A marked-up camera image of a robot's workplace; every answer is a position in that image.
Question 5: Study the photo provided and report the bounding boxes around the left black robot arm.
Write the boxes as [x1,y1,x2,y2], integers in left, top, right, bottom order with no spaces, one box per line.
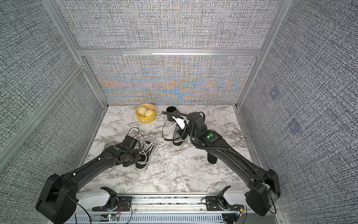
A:
[35,135,140,224]

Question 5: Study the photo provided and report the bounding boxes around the beige bun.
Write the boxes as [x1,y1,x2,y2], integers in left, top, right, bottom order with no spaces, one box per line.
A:
[144,109,154,117]
[137,106,147,117]

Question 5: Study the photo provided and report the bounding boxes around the right beige bun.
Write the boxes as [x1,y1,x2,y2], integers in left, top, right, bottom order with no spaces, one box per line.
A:
[144,109,154,117]

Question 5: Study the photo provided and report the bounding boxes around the aluminium front rail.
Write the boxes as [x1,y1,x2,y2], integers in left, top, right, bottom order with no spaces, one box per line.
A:
[72,190,249,216]

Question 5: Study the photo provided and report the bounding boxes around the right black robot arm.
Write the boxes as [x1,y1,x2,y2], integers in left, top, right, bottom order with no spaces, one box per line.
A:
[178,112,281,216]

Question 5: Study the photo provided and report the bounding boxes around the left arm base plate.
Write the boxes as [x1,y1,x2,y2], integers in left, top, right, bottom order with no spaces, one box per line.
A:
[92,187,132,212]

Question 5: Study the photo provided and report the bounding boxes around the black mug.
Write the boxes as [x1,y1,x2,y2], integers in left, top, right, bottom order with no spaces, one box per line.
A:
[167,106,179,122]

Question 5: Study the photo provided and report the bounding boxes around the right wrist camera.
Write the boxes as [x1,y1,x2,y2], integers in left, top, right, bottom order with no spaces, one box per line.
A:
[172,116,186,130]

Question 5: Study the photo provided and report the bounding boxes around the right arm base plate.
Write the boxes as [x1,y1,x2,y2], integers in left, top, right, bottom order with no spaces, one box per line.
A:
[203,185,245,211]

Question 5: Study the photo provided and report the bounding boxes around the black insole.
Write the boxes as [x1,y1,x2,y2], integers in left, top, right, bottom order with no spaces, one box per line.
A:
[207,153,218,164]

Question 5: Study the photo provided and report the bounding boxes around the aluminium enclosure frame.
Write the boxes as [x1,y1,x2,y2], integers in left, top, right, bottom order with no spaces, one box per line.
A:
[0,0,293,194]

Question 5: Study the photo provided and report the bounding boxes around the left beige bun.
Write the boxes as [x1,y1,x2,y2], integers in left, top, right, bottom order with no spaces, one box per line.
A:
[137,106,147,117]

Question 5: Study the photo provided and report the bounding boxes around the black sneaker white laces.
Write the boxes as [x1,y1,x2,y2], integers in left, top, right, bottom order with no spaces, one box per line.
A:
[135,140,156,172]
[172,124,186,150]

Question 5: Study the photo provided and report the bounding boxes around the yellow steamer basket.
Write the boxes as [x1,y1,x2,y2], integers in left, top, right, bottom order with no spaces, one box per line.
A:
[135,103,157,123]

